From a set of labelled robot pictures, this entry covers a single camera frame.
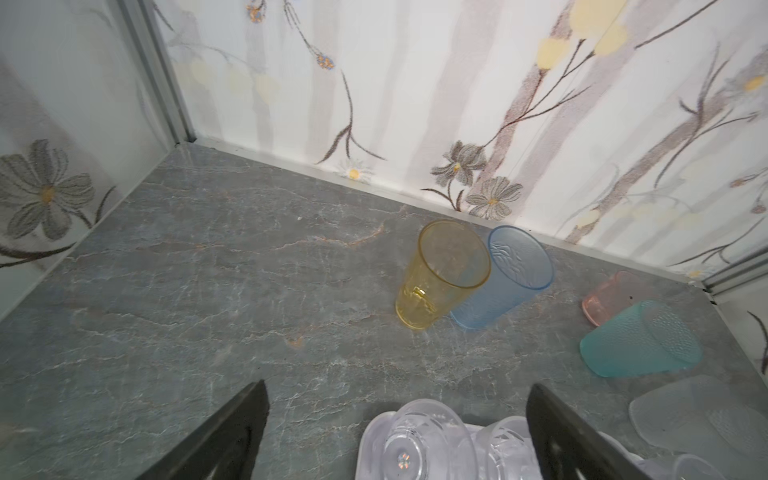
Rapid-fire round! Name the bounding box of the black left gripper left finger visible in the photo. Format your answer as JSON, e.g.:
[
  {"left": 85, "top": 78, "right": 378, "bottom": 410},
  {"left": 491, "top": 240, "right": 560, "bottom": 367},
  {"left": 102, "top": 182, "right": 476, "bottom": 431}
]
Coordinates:
[{"left": 139, "top": 380, "right": 270, "bottom": 479}]

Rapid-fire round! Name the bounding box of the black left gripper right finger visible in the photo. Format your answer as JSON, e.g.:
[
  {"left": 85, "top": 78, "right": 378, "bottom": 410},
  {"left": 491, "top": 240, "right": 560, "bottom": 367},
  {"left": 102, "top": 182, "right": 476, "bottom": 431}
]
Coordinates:
[{"left": 526, "top": 383, "right": 647, "bottom": 480}]

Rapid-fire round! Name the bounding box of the clear glass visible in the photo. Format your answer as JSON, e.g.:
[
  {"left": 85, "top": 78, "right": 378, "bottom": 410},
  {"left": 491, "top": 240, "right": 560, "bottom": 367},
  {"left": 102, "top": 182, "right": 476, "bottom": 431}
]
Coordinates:
[
  {"left": 472, "top": 416, "right": 541, "bottom": 479},
  {"left": 380, "top": 399, "right": 478, "bottom": 479}
]

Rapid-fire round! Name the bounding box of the clear glass tumbler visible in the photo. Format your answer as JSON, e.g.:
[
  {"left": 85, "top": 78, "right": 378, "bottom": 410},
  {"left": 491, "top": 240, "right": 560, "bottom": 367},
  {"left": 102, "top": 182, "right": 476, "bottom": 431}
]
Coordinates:
[{"left": 670, "top": 454, "right": 725, "bottom": 480}]

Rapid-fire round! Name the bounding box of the lilac plastic tray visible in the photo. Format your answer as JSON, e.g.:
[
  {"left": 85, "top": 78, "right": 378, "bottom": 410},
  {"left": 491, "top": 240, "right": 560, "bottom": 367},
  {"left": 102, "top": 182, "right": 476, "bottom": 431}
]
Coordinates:
[{"left": 355, "top": 410, "right": 679, "bottom": 480}]

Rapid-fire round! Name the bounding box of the teal textured plastic cup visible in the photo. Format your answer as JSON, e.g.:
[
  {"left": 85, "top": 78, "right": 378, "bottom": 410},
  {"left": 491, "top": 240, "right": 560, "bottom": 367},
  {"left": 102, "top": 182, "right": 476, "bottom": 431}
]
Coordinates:
[{"left": 579, "top": 300, "right": 703, "bottom": 378}]

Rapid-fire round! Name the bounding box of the frosted textured plastic cup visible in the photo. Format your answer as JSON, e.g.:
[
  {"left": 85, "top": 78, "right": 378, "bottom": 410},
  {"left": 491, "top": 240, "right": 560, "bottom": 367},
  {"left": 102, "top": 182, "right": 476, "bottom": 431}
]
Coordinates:
[{"left": 628, "top": 375, "right": 767, "bottom": 479}]

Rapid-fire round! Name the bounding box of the pink plastic cup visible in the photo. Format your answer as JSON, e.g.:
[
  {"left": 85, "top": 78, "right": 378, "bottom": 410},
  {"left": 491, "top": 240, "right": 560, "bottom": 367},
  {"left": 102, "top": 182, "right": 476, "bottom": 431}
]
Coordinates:
[{"left": 582, "top": 271, "right": 658, "bottom": 327}]

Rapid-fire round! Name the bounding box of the blue textured plastic cup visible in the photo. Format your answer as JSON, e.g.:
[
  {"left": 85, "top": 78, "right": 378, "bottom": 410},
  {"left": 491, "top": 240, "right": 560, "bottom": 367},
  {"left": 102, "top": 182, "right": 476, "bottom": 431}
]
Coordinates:
[{"left": 450, "top": 225, "right": 554, "bottom": 331}]

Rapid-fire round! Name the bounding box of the yellow transparent plastic cup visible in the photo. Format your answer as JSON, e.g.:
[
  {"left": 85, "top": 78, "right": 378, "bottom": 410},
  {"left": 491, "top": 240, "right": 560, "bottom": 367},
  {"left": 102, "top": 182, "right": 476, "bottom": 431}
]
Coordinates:
[{"left": 395, "top": 220, "right": 492, "bottom": 330}]

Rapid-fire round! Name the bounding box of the aluminium corner post right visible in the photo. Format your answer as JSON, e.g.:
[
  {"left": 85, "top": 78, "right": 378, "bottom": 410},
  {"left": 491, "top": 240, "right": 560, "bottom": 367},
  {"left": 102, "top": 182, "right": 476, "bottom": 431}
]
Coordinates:
[{"left": 702, "top": 247, "right": 767, "bottom": 295}]

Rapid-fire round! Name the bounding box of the aluminium corner post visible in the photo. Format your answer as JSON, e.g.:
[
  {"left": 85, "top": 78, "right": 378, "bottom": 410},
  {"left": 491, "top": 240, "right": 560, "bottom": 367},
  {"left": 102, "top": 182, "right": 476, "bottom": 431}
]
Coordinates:
[
  {"left": 702, "top": 247, "right": 767, "bottom": 295},
  {"left": 115, "top": 1, "right": 196, "bottom": 144}
]

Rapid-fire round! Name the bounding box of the aluminium corner post left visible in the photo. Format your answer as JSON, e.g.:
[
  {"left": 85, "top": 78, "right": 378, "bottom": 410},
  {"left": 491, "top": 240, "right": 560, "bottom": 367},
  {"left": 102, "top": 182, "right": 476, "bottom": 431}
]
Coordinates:
[{"left": 115, "top": 1, "right": 196, "bottom": 144}]

